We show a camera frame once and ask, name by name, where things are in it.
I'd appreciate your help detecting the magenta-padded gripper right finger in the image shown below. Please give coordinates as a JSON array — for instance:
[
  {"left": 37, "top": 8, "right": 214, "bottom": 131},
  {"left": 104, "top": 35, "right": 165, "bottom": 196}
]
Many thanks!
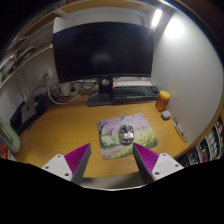
[{"left": 132, "top": 142, "right": 185, "bottom": 185}]

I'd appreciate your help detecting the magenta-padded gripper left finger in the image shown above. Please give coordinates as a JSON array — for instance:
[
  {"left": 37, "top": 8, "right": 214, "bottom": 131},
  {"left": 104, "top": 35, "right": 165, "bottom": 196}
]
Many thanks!
[{"left": 40, "top": 143, "right": 92, "bottom": 186}]

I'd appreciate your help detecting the transparent computer mouse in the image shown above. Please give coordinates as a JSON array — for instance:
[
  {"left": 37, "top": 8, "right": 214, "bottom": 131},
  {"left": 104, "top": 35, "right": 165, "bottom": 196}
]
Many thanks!
[{"left": 118, "top": 124, "right": 135, "bottom": 146}]

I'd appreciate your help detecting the floral landscape print mouse pad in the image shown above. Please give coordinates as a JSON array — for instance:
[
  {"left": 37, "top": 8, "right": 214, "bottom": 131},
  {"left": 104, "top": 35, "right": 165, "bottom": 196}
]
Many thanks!
[{"left": 96, "top": 113, "right": 159, "bottom": 161}]

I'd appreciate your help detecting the dark pen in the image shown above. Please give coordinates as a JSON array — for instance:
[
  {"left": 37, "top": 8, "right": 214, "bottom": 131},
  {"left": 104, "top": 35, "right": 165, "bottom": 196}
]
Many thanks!
[{"left": 172, "top": 117, "right": 188, "bottom": 144}]

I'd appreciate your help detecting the bookshelf with books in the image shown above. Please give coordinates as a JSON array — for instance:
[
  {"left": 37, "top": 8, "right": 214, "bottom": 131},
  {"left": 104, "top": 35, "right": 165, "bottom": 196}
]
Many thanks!
[{"left": 176, "top": 114, "right": 224, "bottom": 168}]

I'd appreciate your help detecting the small white case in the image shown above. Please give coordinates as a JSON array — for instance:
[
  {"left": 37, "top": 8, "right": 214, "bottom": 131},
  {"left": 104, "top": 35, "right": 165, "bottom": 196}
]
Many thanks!
[{"left": 160, "top": 110, "right": 172, "bottom": 121}]

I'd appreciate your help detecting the pale green container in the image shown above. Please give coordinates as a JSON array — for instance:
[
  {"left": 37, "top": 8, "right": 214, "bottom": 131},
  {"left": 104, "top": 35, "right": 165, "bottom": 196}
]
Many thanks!
[{"left": 0, "top": 117, "right": 22, "bottom": 155}]

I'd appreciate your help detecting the silver mini computer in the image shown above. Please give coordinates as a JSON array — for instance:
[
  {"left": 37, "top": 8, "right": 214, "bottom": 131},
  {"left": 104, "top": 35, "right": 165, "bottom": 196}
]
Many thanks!
[{"left": 20, "top": 98, "right": 37, "bottom": 124}]

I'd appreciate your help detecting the black box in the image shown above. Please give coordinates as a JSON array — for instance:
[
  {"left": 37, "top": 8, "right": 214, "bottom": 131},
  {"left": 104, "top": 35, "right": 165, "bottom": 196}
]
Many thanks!
[{"left": 9, "top": 94, "right": 48, "bottom": 135}]

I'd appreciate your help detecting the orange bottle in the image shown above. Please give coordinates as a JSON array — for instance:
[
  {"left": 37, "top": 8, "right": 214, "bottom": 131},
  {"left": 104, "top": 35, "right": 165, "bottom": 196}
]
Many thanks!
[{"left": 154, "top": 90, "right": 171, "bottom": 113}]

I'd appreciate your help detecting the white power strip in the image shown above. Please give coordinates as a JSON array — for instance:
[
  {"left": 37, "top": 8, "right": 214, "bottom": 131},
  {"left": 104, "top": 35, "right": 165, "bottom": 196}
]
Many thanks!
[{"left": 59, "top": 82, "right": 81, "bottom": 98}]

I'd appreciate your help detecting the black keyboard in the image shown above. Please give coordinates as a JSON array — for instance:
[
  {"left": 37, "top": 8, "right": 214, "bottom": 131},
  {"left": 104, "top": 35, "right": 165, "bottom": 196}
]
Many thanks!
[{"left": 111, "top": 85, "right": 160, "bottom": 105}]

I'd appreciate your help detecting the black computer monitor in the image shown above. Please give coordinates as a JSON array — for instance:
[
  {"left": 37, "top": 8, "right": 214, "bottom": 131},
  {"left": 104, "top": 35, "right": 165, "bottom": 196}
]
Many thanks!
[{"left": 52, "top": 21, "right": 156, "bottom": 108}]

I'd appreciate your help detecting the white light bar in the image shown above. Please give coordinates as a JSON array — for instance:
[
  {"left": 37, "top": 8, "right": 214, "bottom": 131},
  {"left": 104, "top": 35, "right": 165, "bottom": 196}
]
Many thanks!
[{"left": 150, "top": 8, "right": 163, "bottom": 29}]

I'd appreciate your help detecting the black cable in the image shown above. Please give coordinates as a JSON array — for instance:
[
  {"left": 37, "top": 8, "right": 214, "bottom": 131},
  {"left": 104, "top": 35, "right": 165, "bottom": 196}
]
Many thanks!
[{"left": 31, "top": 84, "right": 51, "bottom": 99}]

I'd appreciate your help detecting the wooden wall shelf unit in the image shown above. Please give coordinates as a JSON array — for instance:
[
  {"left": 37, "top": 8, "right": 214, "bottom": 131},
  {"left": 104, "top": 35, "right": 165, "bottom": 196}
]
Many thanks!
[{"left": 0, "top": 0, "right": 158, "bottom": 88}]

